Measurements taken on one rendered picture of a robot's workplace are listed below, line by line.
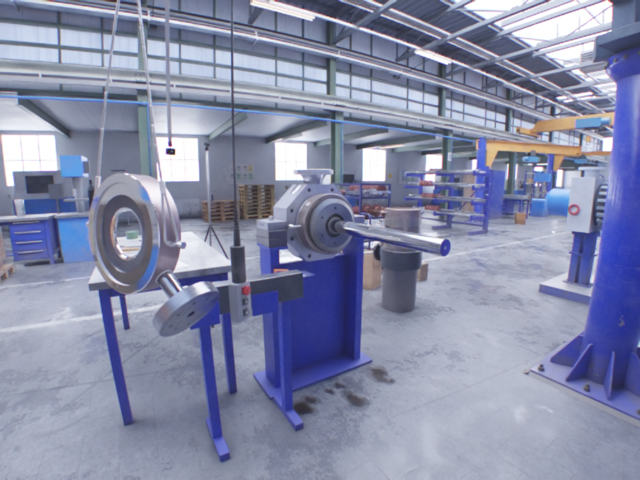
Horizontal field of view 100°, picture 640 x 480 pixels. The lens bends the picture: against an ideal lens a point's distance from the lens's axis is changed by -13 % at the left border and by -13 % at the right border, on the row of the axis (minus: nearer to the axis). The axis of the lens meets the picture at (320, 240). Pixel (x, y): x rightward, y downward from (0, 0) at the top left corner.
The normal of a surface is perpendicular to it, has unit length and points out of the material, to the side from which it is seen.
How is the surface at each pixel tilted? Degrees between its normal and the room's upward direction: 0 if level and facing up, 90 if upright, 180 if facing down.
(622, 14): 90
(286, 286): 90
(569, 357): 90
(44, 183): 90
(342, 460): 0
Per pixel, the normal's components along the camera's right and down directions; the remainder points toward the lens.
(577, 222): -0.86, 0.09
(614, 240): -0.96, 0.05
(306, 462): 0.00, -0.98
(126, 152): 0.51, 0.15
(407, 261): 0.02, 0.18
